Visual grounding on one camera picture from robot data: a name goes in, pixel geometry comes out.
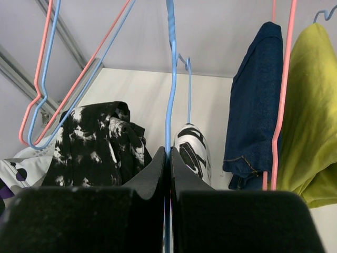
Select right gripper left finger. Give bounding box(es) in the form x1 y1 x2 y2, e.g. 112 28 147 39
1 148 166 252

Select purple camouflage trousers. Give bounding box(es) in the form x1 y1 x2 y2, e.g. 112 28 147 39
1 156 52 213

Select pink hanger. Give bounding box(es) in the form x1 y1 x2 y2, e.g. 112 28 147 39
262 0 297 191
18 1 130 146

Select black white patterned trousers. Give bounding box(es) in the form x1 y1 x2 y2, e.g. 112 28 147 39
42 101 152 187

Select white plastic basket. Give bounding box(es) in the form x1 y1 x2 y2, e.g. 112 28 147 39
14 137 56 159

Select aluminium frame posts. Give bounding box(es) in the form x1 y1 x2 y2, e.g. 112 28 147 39
0 0 103 124

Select navy blue trousers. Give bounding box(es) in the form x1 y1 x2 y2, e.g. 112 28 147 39
223 22 283 190

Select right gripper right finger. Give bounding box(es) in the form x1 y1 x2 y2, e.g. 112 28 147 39
171 148 324 252

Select white black lettered trousers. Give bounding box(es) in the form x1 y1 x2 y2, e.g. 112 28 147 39
174 123 212 186

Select yellow green trousers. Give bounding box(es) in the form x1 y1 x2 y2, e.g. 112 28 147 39
277 23 336 208

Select light blue hanger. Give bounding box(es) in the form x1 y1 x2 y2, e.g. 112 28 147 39
313 5 337 24
164 0 178 252
18 1 130 147

